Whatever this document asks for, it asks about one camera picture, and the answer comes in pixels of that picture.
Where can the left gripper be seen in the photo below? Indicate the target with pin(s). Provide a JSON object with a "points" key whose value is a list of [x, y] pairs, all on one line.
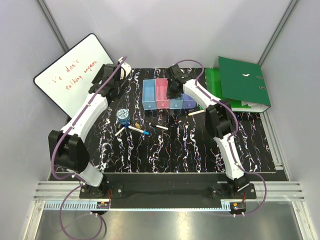
{"points": [[122, 87]]}

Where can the light blue end bin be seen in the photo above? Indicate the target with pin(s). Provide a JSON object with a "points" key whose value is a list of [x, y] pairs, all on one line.
{"points": [[149, 94]]}

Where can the white marker blue cap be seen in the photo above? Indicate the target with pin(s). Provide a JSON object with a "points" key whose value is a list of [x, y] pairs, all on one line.
{"points": [[138, 130]]}

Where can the blue round tape dispenser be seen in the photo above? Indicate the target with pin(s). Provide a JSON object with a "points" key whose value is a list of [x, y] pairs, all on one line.
{"points": [[123, 116]]}

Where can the yellow white marker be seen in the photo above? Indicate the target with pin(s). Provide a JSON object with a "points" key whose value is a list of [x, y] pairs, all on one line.
{"points": [[196, 112]]}

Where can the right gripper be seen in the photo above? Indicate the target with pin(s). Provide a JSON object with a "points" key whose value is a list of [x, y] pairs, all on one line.
{"points": [[169, 94]]}

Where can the light blue storage bin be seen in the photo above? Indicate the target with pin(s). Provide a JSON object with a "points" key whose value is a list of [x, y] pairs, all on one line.
{"points": [[176, 103]]}

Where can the green lever arch binder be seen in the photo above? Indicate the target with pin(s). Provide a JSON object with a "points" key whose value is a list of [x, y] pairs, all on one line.
{"points": [[243, 85]]}

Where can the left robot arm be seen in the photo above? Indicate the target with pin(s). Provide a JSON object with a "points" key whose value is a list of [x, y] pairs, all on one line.
{"points": [[67, 146]]}

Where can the white marker black cap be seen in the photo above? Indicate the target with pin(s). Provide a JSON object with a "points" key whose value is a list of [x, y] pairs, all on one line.
{"points": [[120, 131]]}

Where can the green black highlighter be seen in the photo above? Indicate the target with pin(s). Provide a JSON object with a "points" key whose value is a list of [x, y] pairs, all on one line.
{"points": [[193, 110]]}

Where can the pink storage bin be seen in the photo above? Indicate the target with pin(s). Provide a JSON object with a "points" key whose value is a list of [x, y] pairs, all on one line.
{"points": [[162, 102]]}

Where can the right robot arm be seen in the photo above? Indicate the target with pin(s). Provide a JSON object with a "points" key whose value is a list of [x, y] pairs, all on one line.
{"points": [[220, 123]]}

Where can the black marble pattern mat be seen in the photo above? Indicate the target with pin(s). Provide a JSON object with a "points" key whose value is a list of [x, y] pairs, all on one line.
{"points": [[186, 147]]}

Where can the purple storage bin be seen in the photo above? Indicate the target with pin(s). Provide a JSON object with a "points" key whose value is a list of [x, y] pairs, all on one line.
{"points": [[188, 102]]}

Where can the translucent green plastic folder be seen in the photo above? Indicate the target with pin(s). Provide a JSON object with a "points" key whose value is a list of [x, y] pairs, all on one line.
{"points": [[213, 82]]}

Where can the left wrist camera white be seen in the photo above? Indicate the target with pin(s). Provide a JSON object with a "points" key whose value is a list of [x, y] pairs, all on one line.
{"points": [[124, 71]]}

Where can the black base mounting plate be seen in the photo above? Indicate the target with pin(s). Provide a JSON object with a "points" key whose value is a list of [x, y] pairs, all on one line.
{"points": [[141, 191]]}

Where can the white dry-erase board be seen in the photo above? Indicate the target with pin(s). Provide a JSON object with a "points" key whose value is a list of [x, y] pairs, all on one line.
{"points": [[67, 80]]}

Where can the white pen black tip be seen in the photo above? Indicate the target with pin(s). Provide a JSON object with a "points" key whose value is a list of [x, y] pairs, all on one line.
{"points": [[159, 127]]}

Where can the aluminium rail frame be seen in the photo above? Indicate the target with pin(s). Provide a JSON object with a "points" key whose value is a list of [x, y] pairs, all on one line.
{"points": [[279, 212]]}

